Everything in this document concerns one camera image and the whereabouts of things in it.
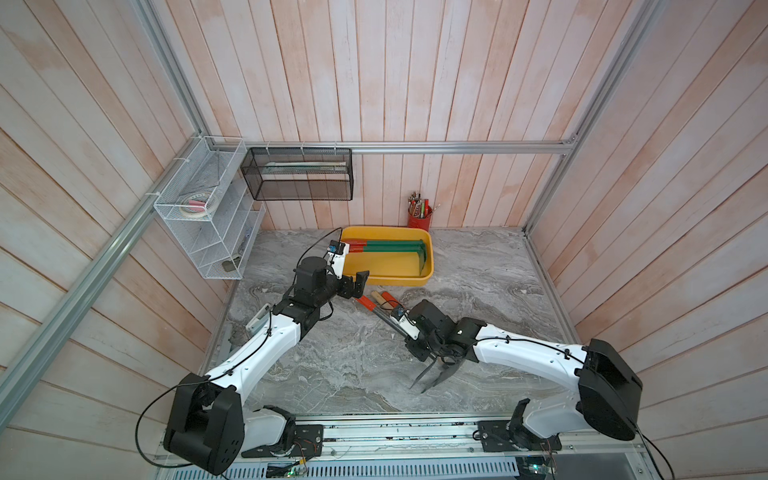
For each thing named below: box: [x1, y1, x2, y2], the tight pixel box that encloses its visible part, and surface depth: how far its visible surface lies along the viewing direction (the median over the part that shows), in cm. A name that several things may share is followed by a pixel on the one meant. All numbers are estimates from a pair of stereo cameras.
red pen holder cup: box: [407, 206, 433, 232], surface depth 116 cm
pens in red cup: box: [408, 191, 441, 219], surface depth 113 cm
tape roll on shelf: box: [180, 192, 209, 218], surface depth 75 cm
